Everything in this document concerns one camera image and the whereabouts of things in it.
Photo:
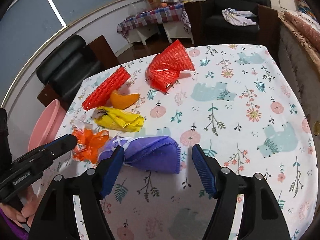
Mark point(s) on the yellow plastic bag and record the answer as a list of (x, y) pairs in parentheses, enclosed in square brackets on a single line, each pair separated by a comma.
[(120, 120)]

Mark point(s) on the colourful striped pillow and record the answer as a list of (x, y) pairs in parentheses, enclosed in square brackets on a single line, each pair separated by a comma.
[(301, 2)]

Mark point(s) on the person's left hand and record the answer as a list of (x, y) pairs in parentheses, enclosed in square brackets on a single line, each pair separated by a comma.
[(31, 202)]

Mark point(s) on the floral tablecloth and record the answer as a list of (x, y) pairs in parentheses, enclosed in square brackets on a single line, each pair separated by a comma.
[(225, 105)]

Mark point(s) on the white patterned cloth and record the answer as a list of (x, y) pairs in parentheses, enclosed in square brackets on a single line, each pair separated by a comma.
[(237, 17)]

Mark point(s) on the red plastic bag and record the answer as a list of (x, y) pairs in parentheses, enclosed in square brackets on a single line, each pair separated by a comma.
[(170, 65)]

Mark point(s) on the orange plastic bag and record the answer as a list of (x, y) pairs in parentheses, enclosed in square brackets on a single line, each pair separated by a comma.
[(92, 142)]

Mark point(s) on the checkered tablecloth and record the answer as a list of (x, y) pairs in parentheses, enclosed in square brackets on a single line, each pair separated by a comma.
[(155, 15)]

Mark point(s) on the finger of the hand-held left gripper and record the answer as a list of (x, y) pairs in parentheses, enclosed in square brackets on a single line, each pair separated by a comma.
[(63, 142)]

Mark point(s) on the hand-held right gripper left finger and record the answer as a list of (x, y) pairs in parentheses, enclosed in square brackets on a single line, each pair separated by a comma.
[(111, 172)]

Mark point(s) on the white plastic bag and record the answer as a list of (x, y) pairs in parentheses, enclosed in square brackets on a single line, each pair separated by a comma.
[(81, 124)]

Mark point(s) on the orange fruit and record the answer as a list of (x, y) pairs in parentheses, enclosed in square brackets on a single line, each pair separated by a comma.
[(164, 5)]

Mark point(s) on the orange peel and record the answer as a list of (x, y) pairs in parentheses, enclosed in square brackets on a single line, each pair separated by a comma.
[(122, 101)]

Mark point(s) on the red foam net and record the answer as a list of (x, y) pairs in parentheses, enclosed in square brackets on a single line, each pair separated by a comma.
[(105, 90)]

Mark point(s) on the purple fabric bag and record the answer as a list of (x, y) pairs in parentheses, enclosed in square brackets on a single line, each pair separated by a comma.
[(150, 152)]

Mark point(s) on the clear plastic bag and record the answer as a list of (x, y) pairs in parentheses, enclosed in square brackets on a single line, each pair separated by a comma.
[(136, 8)]

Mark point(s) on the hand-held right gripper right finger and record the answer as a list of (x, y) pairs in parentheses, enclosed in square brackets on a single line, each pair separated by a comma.
[(203, 172)]

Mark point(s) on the brown dotted quilt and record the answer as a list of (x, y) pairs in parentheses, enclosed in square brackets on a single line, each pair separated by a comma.
[(305, 27)]

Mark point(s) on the person's left forearm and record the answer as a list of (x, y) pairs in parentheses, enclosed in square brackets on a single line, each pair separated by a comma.
[(10, 226)]

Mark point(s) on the pink plastic bucket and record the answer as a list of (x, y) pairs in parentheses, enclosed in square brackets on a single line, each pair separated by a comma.
[(42, 127)]

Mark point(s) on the white desk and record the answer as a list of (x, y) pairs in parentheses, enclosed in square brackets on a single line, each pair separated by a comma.
[(172, 31)]

